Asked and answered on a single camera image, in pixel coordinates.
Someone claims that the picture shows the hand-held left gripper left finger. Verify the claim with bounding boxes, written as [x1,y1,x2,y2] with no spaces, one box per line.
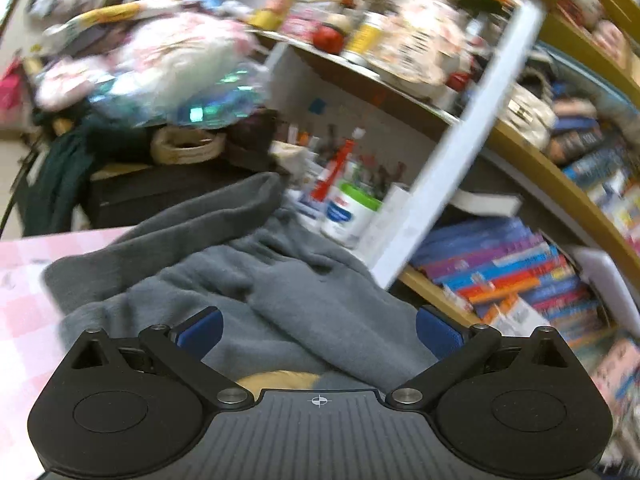
[70,306,257,409]

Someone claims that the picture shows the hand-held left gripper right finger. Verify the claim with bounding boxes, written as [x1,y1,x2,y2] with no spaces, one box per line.
[386,304,577,412]

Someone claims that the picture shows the grey pants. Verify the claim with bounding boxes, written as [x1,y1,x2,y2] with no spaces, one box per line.
[42,172,441,393]

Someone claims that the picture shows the stack of colourful books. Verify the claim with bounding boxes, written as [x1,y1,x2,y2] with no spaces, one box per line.
[412,217,616,346]

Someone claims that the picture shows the white carton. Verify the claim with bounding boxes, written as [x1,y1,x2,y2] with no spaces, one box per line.
[357,182,411,266]

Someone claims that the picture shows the thick white book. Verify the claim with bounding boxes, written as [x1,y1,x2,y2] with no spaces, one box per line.
[447,189,523,217]

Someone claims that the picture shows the white jar with green lid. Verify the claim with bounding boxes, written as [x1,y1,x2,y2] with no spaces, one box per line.
[320,182,383,250]

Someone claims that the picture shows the black box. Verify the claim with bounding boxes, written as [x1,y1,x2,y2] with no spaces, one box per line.
[82,160,271,231]

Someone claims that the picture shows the white shelf unit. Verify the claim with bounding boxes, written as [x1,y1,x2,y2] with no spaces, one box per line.
[260,0,548,291]

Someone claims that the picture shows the pink checkered tablecloth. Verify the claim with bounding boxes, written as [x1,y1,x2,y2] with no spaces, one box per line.
[0,227,136,480]

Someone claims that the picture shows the woven basket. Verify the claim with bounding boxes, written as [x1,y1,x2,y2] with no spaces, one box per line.
[150,125,228,166]

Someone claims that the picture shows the red and white tube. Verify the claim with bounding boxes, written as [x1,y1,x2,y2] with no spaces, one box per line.
[310,127,366,201]

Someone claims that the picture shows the wooden bookshelf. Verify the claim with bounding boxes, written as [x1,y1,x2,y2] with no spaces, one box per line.
[395,0,640,341]

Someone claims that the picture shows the dark green cloth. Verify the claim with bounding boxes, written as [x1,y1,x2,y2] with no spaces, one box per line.
[22,115,151,236]

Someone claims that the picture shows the iridescent bag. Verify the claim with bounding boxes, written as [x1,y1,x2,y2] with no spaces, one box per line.
[90,65,266,128]

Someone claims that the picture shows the row of upright books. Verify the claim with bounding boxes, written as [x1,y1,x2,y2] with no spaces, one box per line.
[547,100,640,241]

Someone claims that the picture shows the white handbag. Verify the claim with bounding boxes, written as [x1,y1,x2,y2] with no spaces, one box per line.
[500,72,558,148]

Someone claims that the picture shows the pink and white plush cushion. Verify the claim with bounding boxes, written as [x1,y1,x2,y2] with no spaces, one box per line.
[115,12,251,98]

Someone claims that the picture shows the round pink cushion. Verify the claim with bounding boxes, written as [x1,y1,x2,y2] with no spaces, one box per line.
[35,57,116,111]

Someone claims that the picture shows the floral patterned bag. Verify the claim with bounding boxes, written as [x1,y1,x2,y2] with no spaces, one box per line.
[375,0,481,96]

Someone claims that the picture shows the yellow can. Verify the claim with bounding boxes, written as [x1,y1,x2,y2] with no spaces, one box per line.
[345,12,388,58]

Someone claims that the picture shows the bright pink cloth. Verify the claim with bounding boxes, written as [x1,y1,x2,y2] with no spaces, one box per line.
[0,60,23,111]

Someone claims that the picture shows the red apple ornament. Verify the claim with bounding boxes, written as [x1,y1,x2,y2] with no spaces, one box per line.
[312,25,346,53]

